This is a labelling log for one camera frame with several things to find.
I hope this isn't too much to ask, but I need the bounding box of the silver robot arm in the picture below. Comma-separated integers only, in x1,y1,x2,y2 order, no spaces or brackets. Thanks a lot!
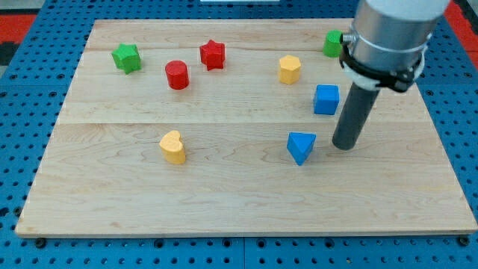
339,0,450,93

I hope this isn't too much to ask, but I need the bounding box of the wooden board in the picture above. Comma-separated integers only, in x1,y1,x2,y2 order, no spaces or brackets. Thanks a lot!
15,19,477,238

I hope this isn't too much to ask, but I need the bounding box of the blue triangle block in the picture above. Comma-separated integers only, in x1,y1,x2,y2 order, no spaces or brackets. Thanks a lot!
287,132,317,166

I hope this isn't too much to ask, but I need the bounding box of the yellow heart block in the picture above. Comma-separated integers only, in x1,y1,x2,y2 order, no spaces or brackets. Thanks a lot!
159,130,186,164

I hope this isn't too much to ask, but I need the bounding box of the red cylinder block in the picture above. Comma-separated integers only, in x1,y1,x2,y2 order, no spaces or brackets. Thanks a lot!
165,61,189,90

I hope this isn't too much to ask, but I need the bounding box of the yellow hexagon block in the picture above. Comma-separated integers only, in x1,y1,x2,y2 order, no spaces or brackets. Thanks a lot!
278,55,302,84

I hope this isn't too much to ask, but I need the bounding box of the red star block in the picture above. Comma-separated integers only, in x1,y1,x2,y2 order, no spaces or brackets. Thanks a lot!
199,40,226,71

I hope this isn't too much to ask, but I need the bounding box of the blue cube block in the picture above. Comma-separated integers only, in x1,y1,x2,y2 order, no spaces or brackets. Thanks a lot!
313,84,340,115

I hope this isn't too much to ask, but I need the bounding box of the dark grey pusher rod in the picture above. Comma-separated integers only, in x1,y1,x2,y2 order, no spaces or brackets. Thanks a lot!
332,83,379,150

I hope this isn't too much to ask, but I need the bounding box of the green cylinder block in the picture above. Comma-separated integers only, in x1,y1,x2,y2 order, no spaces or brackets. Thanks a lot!
323,30,342,58

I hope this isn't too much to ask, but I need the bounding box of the green star block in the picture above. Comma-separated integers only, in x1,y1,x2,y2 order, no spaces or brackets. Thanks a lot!
111,43,142,75

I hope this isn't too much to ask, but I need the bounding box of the black cable clamp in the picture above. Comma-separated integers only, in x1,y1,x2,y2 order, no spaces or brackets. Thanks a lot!
339,45,425,93

